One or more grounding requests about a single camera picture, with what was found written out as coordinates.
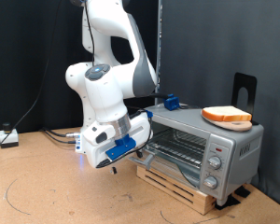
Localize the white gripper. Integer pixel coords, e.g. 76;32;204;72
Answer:
84;112;153;175

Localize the white bread slice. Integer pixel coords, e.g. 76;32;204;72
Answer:
201;105;253;123

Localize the silver oven timer knob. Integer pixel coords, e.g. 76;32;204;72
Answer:
203;175;218;190

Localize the silver oven temperature knob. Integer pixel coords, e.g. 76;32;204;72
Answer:
207;155;222;171

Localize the silver toaster oven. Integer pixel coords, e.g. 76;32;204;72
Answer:
136;104;265;207

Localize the wooden slatted riser block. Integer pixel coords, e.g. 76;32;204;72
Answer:
135;164;217;216

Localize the black foam pad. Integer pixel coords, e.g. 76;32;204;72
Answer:
234;185;252;199
214;194;242;211

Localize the oval wooden cutting board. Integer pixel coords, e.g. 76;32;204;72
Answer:
201;111;254;133

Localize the vertical metal pole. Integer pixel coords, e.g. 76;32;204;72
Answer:
156;0;164;105

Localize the grey curtain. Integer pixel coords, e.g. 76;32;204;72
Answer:
160;0;280;211

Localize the black metal bookend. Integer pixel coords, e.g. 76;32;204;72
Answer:
231;72;259;126

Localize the black curtain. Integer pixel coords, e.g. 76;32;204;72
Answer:
0;0;161;133

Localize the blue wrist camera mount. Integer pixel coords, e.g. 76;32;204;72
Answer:
105;133;137;161

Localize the wire oven rack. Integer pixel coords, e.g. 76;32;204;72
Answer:
147;128;208;168

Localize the base cable with silver connector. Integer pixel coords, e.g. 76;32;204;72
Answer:
41;127;82;139

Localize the black base cable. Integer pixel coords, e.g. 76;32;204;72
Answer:
40;129;78;146

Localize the long hanging black cable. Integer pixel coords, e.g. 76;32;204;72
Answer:
0;0;63;162

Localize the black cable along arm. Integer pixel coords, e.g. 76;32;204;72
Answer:
83;0;154;158

